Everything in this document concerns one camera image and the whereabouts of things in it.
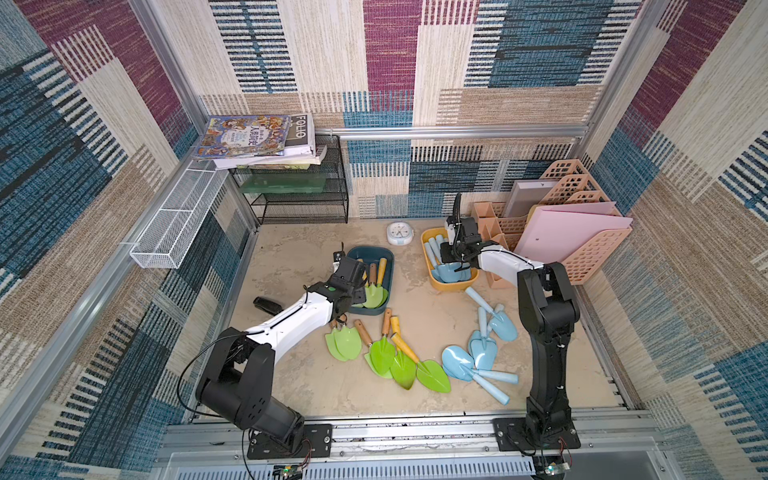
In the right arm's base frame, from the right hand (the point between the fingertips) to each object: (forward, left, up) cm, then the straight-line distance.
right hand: (444, 246), depth 105 cm
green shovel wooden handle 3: (-34, +21, -5) cm, 41 cm away
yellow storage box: (-14, 0, -3) cm, 15 cm away
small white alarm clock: (+10, +15, -4) cm, 18 cm away
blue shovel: (-10, +1, -2) cm, 10 cm away
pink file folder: (-10, -26, +17) cm, 33 cm away
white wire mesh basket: (-3, +85, +14) cm, 87 cm away
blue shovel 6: (-41, -1, -5) cm, 41 cm away
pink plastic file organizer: (-12, -40, +3) cm, 42 cm away
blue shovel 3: (-11, +4, -2) cm, 12 cm away
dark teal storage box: (-1, +25, -3) cm, 25 cm away
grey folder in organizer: (+16, -29, +9) cm, 34 cm away
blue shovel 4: (-34, -7, -4) cm, 35 cm away
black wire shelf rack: (+22, +46, +5) cm, 52 cm away
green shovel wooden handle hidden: (-28, +28, -3) cm, 39 cm away
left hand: (-18, +30, +4) cm, 36 cm away
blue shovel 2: (-1, +4, -4) cm, 6 cm away
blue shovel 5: (-36, 0, -5) cm, 36 cm away
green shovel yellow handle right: (-40, +9, -5) cm, 42 cm away
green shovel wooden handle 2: (-31, +31, -6) cm, 44 cm away
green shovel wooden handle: (-33, +36, -5) cm, 49 cm away
